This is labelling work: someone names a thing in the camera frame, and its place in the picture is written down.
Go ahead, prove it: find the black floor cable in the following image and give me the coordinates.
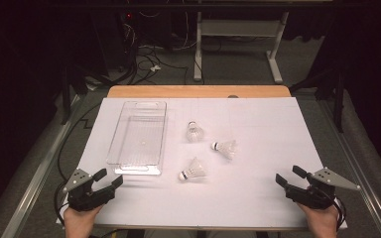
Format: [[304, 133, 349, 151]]
[[57, 102, 103, 184]]

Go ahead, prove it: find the black metal stand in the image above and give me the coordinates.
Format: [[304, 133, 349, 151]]
[[289, 63, 346, 134], [59, 63, 113, 126]]

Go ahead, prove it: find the dark curtain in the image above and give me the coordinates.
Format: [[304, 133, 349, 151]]
[[311, 0, 381, 186], [0, 0, 93, 219]]

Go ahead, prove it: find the black computer case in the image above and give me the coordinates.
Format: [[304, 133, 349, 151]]
[[92, 9, 140, 72]]

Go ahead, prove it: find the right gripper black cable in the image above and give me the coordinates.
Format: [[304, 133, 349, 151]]
[[328, 196, 347, 231]]

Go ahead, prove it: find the white metal desk frame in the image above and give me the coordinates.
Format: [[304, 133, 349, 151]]
[[192, 11, 291, 84]]

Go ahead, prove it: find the tangle of floor cables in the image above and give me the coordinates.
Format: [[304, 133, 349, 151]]
[[122, 9, 199, 86]]

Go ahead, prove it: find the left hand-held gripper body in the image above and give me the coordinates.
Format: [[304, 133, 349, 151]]
[[62, 168, 117, 212]]

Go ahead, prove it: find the aluminium rail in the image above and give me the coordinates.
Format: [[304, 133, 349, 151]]
[[0, 93, 82, 238], [316, 97, 381, 238]]

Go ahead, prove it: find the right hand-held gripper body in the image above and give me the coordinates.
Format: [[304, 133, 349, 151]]
[[286, 167, 361, 210]]

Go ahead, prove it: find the person's left hand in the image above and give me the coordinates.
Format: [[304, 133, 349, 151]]
[[63, 203, 105, 238]]

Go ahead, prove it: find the wooden table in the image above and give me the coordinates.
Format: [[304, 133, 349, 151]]
[[63, 84, 312, 232]]

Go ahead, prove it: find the white shuttlecock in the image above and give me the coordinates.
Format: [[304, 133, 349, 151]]
[[178, 157, 208, 181], [186, 120, 205, 144], [210, 139, 238, 161]]

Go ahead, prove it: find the clear plastic tray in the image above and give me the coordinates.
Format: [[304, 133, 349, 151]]
[[105, 100, 169, 177]]

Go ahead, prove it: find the person's right hand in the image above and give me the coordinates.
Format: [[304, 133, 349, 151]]
[[297, 201, 340, 238]]

